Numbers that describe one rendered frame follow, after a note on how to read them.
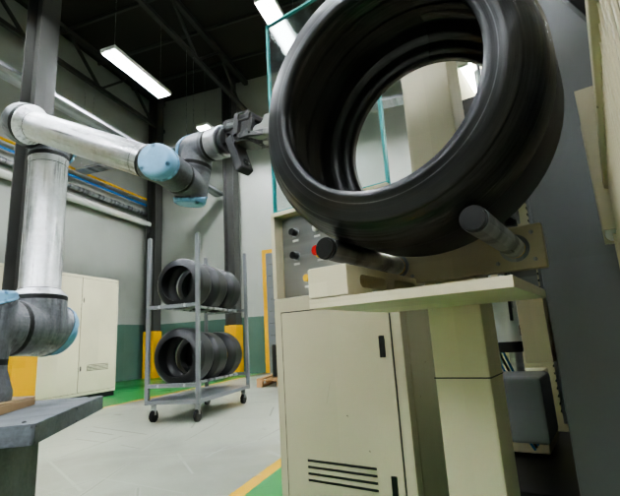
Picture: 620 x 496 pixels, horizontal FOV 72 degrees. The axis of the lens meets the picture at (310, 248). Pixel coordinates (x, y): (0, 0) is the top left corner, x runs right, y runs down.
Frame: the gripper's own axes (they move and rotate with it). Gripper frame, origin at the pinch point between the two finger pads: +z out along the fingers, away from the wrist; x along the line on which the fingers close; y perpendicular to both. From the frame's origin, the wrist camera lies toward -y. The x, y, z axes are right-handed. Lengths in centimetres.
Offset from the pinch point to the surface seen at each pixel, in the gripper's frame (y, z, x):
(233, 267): 57, -731, 703
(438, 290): -39, 43, -10
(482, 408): -64, 40, 27
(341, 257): -32.7, 22.0, -6.1
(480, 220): -28, 49, -10
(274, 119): -2.9, 7.6, -11.9
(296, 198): -21.0, 14.2, -11.1
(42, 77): 269, -583, 159
